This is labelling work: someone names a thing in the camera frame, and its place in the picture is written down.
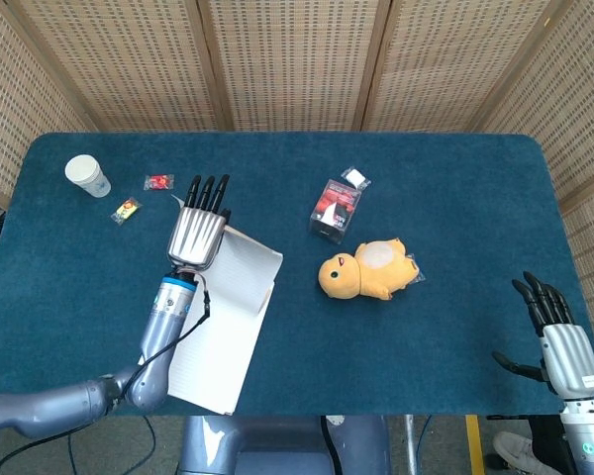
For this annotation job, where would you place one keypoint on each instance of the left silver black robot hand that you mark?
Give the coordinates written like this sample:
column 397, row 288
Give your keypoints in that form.
column 195, row 237

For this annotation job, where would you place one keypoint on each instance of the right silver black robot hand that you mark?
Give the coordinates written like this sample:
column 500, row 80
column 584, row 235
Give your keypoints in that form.
column 569, row 356

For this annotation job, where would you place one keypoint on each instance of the yellow notepad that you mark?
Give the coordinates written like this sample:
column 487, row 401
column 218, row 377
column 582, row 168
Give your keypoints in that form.
column 213, row 346

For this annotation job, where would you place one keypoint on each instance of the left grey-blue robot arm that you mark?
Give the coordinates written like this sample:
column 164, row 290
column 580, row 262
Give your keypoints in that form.
column 163, row 326

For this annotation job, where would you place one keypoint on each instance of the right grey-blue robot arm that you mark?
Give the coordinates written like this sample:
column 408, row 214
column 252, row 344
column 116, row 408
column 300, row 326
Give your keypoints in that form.
column 591, row 435

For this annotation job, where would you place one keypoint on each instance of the red wrapped candy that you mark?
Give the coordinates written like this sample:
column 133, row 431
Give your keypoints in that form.
column 158, row 182

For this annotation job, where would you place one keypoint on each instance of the yellow green wrapped candy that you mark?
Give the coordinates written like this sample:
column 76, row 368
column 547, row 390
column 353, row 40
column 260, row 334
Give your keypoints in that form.
column 127, row 210

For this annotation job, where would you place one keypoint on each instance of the white shoe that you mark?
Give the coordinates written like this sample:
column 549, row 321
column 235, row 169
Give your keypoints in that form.
column 517, row 450

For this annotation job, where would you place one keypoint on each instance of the white paper cup stack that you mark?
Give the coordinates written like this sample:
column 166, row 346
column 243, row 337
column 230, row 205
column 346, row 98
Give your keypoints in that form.
column 86, row 173

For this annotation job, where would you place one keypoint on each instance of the clear box with red toy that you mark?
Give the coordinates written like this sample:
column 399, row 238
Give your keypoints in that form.
column 336, row 210

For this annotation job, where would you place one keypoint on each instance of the blue table cloth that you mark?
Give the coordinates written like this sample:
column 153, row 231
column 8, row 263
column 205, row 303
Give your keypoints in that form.
column 401, row 346

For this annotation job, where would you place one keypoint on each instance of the white wrapped candy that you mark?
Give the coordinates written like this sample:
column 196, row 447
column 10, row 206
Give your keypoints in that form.
column 355, row 177

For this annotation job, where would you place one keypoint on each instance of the yellow plush toy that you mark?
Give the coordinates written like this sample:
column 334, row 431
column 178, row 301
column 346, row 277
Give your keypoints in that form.
column 366, row 272

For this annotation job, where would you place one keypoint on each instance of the metal table leg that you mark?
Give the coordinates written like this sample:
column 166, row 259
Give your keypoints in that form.
column 411, row 445

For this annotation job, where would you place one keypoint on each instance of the woven folding screen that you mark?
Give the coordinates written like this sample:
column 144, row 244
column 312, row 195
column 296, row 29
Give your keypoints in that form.
column 297, row 64

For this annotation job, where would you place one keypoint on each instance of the grey-blue robot torso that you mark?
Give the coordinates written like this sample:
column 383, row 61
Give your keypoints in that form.
column 277, row 445

